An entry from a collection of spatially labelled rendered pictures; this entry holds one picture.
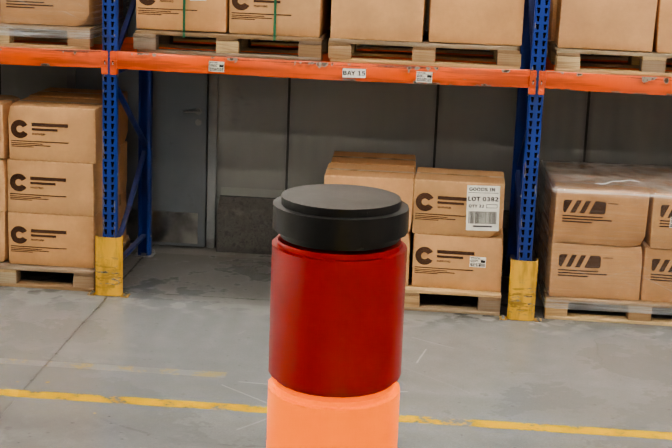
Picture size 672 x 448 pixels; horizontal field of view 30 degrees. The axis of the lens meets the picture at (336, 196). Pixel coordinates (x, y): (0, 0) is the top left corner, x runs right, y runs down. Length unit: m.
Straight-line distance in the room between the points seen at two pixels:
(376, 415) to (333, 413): 0.02
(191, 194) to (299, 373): 9.09
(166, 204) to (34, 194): 1.42
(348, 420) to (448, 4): 7.49
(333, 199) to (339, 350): 0.05
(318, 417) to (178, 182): 9.09
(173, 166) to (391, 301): 9.08
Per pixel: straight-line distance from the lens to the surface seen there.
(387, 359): 0.46
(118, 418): 6.43
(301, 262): 0.44
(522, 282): 8.10
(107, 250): 8.31
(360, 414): 0.46
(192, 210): 9.56
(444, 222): 8.14
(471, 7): 7.93
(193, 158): 9.48
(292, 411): 0.46
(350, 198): 0.46
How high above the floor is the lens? 2.44
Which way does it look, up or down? 12 degrees down
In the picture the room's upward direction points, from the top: 2 degrees clockwise
